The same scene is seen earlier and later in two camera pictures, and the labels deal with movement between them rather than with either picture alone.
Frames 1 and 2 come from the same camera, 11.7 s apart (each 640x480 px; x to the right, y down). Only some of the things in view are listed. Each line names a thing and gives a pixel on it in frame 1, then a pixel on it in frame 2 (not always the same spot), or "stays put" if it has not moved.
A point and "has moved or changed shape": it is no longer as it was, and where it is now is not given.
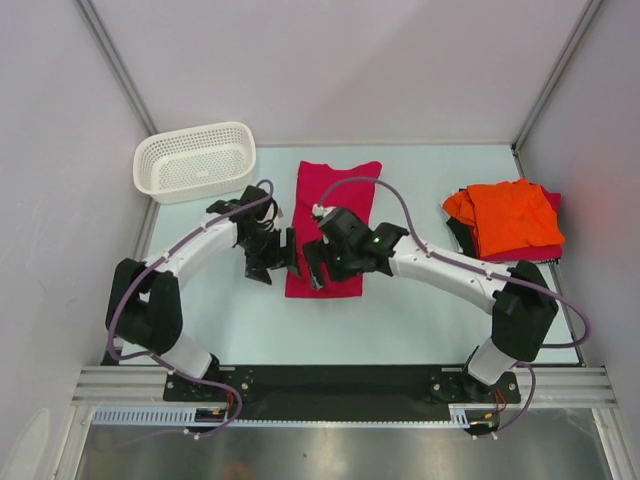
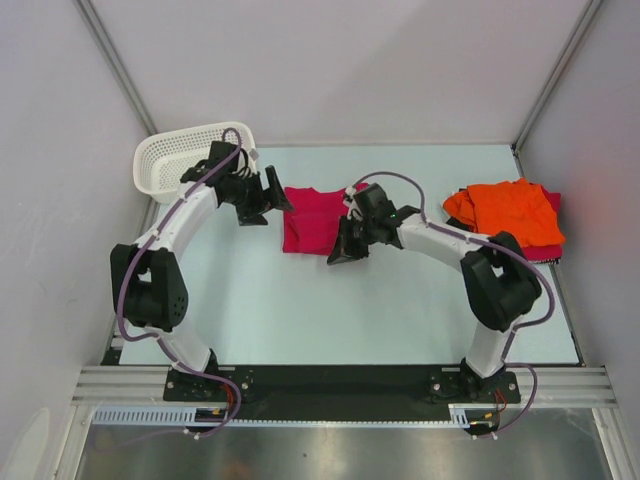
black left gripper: (277, 258) -> (251, 215)
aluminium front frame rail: (558, 386) stays put
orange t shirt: (508, 217) stays put
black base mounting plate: (333, 392) stays put
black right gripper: (320, 251) -> (345, 249)
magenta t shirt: (324, 184) has moved or changed shape
